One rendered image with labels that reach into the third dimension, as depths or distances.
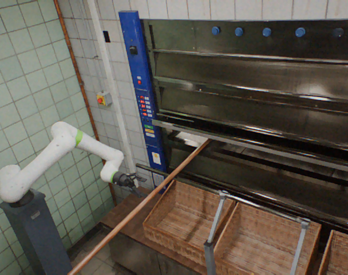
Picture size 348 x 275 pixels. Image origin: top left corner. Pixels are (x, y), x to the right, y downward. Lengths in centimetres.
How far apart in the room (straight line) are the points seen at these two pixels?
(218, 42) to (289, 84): 48
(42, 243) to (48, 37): 153
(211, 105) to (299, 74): 62
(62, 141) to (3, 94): 86
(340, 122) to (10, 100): 221
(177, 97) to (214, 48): 49
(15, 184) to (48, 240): 60
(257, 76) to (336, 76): 41
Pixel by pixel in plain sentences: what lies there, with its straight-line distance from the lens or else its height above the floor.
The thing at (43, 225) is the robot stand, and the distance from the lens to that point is 253.
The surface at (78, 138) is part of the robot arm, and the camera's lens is 224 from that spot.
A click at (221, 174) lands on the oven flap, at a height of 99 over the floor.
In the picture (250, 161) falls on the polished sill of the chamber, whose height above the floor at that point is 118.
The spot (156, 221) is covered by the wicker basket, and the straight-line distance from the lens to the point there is 277.
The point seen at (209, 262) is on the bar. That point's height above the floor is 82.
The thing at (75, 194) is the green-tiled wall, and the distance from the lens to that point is 340.
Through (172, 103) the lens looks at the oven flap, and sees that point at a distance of 247.
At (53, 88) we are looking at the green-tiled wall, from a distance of 299.
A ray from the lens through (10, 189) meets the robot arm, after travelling 217.
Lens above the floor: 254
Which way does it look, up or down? 30 degrees down
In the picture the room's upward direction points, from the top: 9 degrees counter-clockwise
